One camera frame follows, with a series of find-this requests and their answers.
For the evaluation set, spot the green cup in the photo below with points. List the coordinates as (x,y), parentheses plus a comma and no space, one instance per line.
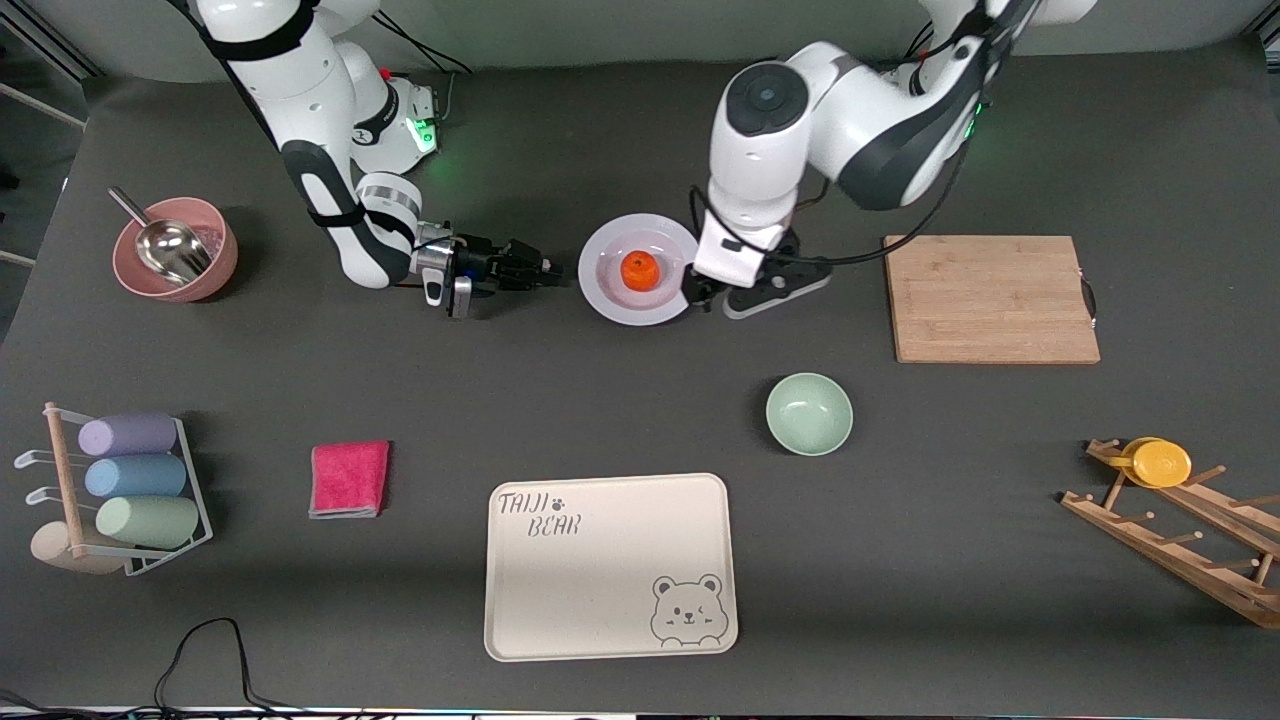
(150,521)

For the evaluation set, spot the pale green bowl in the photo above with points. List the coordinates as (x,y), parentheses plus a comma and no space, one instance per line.
(809,414)

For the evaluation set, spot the beige cup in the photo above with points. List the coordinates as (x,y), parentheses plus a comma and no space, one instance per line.
(50,548)

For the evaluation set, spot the white round plate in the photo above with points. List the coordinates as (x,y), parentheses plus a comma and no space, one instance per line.
(620,300)

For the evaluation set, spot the orange fruit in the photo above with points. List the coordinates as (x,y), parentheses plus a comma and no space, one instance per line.
(640,272)

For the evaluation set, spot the purple cup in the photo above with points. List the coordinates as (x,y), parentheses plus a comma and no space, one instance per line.
(130,435)

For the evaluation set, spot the blue cup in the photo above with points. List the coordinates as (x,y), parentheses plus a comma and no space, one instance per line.
(138,476)

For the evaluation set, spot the yellow cup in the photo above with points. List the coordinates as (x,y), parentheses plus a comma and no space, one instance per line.
(1160,463)

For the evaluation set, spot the wooden mug rack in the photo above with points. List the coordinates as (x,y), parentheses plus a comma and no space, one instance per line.
(1170,545)

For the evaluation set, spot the cream tray with bear print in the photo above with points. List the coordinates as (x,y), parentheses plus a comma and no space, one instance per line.
(600,590)

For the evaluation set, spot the wooden cutting board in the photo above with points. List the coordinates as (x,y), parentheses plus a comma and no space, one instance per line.
(990,300)

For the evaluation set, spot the metal scoop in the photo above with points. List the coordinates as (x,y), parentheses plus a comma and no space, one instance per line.
(170,250)

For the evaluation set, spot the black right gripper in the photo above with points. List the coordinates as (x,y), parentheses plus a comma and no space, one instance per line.
(487,266)

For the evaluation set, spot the pink bowl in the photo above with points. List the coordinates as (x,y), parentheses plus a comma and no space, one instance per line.
(215,265)

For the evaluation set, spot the pink folded cloth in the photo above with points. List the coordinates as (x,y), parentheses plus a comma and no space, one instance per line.
(349,479)

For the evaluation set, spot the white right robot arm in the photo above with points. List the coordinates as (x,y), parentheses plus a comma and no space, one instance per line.
(330,90)

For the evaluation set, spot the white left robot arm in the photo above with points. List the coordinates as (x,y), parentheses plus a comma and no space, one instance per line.
(800,130)

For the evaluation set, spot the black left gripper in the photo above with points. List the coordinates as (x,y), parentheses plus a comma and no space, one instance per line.
(694,287)

